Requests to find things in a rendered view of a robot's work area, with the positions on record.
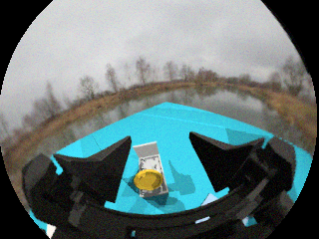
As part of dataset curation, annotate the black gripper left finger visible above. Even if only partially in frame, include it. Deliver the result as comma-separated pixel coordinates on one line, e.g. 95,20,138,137
53,135,132,203

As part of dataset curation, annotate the yellow plate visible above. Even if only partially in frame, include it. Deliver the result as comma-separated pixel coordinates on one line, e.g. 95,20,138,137
133,168,163,191

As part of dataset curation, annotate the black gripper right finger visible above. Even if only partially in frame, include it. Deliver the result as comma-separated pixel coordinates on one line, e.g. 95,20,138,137
188,131,264,194

